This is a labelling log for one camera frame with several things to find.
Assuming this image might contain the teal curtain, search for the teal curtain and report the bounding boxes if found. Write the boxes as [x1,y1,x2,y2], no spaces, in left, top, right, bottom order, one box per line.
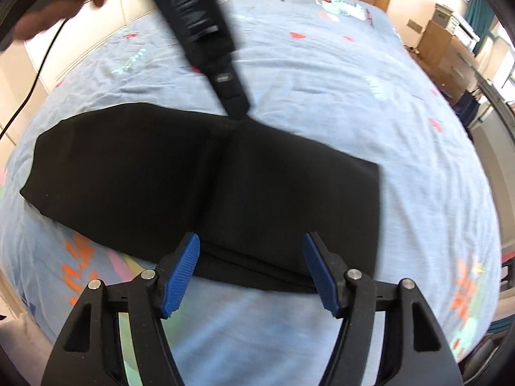
[466,0,498,56]

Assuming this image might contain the wooden dresser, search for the wooden dresser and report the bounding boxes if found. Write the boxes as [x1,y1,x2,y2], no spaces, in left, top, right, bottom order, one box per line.
[418,20,480,103]

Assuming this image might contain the long desk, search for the long desk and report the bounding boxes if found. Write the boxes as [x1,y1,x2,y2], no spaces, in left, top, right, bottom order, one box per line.
[475,74,515,137]

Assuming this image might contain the white printer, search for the white printer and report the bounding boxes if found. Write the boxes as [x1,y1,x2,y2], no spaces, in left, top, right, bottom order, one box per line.
[432,3,481,44]

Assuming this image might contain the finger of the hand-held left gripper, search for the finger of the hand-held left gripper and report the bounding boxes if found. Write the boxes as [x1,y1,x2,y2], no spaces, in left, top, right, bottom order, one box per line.
[193,46,252,120]

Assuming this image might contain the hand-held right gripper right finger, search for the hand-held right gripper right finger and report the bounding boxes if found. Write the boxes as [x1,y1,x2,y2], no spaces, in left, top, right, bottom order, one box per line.
[303,231,463,386]

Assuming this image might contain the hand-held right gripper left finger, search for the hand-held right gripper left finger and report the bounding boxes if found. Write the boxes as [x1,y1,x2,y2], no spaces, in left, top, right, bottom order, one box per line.
[42,231,202,386]

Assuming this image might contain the black pants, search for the black pants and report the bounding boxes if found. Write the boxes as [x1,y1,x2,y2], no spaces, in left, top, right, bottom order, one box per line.
[20,102,381,294]

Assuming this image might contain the black cable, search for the black cable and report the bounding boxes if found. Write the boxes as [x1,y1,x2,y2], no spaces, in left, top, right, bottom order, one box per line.
[0,19,66,138]

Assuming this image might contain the person's left hand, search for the person's left hand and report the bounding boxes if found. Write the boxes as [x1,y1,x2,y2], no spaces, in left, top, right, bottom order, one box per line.
[14,0,110,41]

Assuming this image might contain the blue printed bed sheet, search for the blue printed bed sheet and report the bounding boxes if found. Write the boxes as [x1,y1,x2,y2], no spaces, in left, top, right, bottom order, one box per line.
[0,0,502,386]

